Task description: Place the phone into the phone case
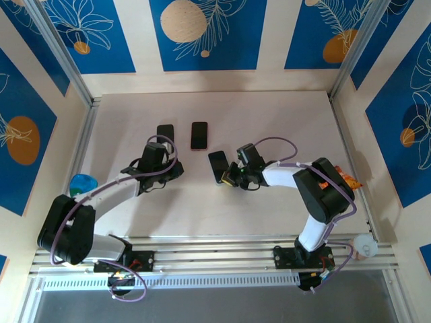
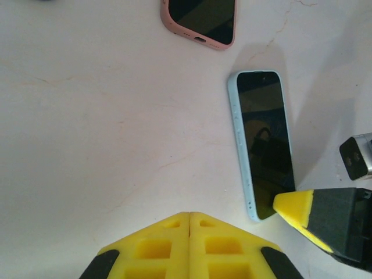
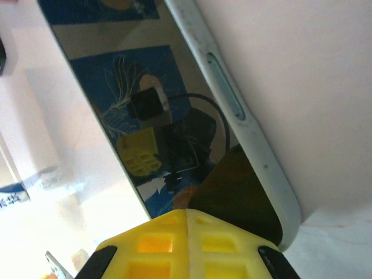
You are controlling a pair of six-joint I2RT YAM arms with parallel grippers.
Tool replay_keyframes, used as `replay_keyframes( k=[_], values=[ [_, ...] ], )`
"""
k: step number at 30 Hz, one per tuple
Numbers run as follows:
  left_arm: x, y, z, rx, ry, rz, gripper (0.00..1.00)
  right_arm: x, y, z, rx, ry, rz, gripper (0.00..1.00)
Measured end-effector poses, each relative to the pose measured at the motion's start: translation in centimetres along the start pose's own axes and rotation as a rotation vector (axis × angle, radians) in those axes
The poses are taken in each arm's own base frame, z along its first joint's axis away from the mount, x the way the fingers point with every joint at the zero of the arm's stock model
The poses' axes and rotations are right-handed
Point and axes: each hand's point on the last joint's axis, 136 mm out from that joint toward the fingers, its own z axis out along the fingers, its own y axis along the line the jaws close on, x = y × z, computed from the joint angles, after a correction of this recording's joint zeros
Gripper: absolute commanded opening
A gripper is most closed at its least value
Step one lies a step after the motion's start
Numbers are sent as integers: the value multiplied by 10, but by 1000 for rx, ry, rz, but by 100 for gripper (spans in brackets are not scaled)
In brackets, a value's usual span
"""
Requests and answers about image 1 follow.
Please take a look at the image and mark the grey-blue phone case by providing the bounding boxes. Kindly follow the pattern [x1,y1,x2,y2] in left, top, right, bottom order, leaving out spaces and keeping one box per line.
[207,150,230,186]

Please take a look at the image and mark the black phone case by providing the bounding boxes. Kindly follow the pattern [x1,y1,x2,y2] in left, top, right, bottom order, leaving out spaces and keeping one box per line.
[156,124,176,144]

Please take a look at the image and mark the pink phone case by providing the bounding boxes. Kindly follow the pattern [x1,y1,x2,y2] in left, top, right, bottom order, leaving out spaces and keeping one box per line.
[190,121,209,152]

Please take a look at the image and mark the black smartphone purple edge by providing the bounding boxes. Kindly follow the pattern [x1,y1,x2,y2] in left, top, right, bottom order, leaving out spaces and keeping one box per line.
[157,124,175,142]

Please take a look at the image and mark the black base plate left arm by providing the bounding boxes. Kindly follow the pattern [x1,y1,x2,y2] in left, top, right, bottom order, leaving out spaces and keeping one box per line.
[93,250,155,273]

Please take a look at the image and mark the black base plate right arm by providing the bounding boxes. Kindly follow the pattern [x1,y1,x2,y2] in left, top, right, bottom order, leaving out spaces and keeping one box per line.
[273,247,336,270]

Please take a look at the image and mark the blue round object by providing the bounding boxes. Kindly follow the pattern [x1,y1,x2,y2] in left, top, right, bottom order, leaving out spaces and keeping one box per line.
[69,173,98,198]

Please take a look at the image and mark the orange snack bag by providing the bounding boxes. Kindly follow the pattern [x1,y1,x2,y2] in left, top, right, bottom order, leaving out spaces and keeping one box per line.
[318,165,364,192]

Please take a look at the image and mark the black electronics board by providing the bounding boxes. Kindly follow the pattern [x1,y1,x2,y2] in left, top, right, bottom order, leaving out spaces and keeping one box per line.
[106,271,138,297]
[298,268,334,293]

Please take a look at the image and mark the paper cup with white lid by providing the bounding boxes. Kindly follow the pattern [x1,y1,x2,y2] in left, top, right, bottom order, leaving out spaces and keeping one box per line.
[350,234,378,262]

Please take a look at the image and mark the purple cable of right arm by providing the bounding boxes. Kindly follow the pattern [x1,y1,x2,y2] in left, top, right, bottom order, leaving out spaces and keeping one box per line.
[254,136,357,294]

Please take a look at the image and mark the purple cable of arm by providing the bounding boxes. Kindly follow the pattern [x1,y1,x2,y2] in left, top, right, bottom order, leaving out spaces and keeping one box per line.
[254,136,357,294]
[49,134,178,302]

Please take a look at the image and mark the aluminium rail frame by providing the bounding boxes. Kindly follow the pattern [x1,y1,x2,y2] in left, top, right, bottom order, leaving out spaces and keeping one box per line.
[28,235,401,279]

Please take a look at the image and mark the aluminium side rail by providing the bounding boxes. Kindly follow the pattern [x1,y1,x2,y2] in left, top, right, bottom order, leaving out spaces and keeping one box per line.
[328,94,378,243]
[50,96,102,250]

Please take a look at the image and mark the white slotted cable duct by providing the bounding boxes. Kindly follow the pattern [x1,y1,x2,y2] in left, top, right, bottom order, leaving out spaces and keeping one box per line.
[42,273,300,292]

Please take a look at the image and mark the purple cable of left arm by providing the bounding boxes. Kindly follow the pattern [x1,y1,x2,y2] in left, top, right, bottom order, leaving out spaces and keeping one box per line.
[49,134,178,302]

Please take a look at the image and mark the aluminium corner post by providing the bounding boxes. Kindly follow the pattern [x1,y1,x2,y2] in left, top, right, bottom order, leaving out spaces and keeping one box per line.
[329,0,391,100]
[25,0,94,105]

